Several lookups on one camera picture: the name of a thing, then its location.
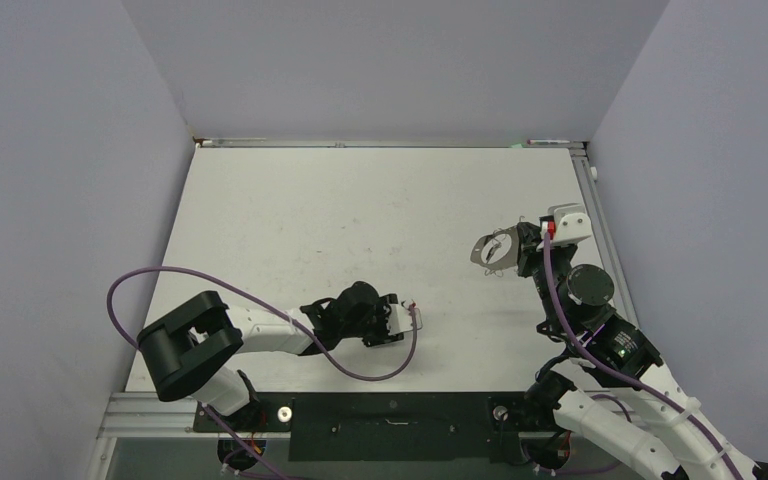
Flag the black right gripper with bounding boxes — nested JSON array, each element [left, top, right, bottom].
[[514, 220, 573, 332]]

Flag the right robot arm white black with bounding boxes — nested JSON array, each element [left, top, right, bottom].
[[514, 216, 768, 479]]

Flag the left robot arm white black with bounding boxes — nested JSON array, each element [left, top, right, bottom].
[[137, 281, 422, 430]]

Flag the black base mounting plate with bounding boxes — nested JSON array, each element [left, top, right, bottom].
[[224, 392, 567, 464]]

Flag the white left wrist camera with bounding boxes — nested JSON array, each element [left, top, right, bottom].
[[388, 299, 423, 335]]

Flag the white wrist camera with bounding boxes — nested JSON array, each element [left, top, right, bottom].
[[388, 299, 423, 335], [539, 203, 593, 248]]

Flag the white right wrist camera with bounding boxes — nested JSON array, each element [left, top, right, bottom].
[[539, 203, 593, 248]]

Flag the aluminium frame rail right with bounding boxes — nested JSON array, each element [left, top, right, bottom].
[[570, 143, 641, 329]]

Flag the aluminium frame rail back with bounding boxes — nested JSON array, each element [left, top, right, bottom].
[[194, 138, 586, 150]]

